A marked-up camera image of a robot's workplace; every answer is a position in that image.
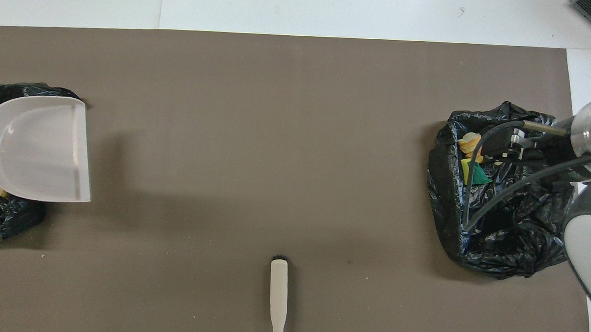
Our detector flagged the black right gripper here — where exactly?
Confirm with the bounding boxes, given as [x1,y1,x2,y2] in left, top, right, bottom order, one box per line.
[481,127,580,169]

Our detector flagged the striped toy croissant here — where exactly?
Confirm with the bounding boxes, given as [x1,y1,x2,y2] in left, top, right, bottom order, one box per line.
[457,132,485,164]

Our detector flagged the beige brush black bristles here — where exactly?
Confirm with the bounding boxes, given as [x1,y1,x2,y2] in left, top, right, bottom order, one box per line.
[268,255,290,332]

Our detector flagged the beige plastic dustpan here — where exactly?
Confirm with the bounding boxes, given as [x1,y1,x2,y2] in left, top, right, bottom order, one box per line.
[0,94,95,204]

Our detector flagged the black trash bag bin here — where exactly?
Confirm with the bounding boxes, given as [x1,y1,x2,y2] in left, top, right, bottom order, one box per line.
[423,97,579,283]
[0,81,84,243]

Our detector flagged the brown table mat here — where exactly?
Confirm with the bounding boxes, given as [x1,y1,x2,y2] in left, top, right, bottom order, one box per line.
[0,25,591,332]

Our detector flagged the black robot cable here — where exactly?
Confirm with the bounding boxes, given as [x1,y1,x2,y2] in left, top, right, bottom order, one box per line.
[463,118,591,236]

